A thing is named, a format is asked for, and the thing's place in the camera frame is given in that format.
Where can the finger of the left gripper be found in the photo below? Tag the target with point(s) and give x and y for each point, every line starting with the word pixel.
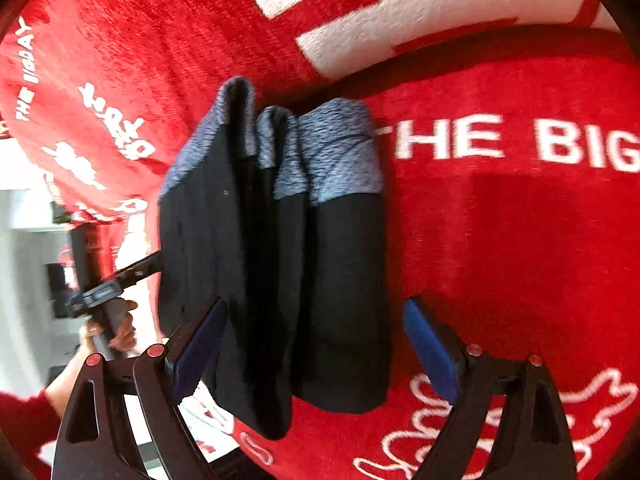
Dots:
pixel 139 270

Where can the black pants with blue trim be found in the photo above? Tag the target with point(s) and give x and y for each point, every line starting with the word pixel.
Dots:
pixel 282 218

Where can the red sleeved left forearm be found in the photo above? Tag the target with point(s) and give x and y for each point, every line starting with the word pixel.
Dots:
pixel 27 425

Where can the person's left hand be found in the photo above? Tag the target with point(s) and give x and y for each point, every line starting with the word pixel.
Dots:
pixel 124 339

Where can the person's black trousers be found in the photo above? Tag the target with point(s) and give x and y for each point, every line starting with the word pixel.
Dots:
pixel 237 466

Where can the red wedding bedspread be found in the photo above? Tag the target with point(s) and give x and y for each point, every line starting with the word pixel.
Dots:
pixel 508 138

